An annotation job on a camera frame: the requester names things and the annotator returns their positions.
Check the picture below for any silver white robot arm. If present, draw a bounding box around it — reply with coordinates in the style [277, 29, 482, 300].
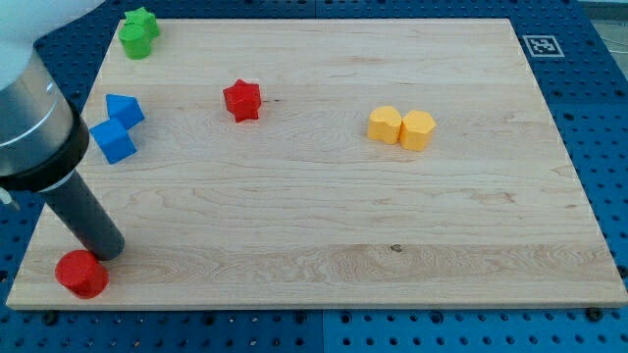
[1, 0, 102, 192]

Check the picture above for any yellow heart block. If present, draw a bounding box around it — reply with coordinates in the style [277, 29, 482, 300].
[367, 106, 402, 144]

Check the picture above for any red star block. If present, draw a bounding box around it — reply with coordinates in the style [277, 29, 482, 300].
[223, 79, 261, 123]

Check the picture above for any green star block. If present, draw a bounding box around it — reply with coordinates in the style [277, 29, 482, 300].
[125, 7, 160, 39]

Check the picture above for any light wooden board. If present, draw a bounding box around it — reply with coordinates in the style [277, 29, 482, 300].
[7, 19, 627, 311]

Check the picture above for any yellow hexagon block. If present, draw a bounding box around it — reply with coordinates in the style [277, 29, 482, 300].
[398, 110, 437, 151]

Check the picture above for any blue triangle block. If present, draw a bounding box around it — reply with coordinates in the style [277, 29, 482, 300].
[105, 94, 144, 130]

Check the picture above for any blue cube block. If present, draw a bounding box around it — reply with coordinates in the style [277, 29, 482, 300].
[89, 120, 136, 164]

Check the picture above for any green cylinder block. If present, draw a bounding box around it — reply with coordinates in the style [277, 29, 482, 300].
[119, 24, 151, 60]

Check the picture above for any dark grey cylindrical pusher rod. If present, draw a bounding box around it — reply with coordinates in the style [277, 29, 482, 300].
[39, 171, 125, 261]

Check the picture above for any red cylinder block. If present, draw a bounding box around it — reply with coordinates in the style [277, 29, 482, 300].
[55, 250, 109, 299]

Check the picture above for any white fiducial marker tag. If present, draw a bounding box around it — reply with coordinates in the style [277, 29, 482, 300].
[522, 34, 564, 58]

